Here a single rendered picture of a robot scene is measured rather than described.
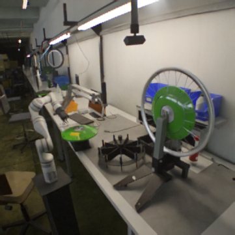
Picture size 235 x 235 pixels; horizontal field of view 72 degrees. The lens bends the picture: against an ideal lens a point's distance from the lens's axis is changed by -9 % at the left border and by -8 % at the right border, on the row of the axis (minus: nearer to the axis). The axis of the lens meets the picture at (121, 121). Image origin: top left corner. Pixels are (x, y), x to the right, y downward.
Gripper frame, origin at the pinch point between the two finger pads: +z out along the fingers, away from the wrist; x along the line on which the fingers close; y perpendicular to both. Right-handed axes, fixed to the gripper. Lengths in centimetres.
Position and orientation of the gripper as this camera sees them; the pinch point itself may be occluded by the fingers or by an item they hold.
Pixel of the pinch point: (68, 124)
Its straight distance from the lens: 165.9
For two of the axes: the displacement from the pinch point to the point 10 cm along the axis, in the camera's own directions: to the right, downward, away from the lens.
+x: 6.4, -2.9, 7.1
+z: 6.5, 7.1, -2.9
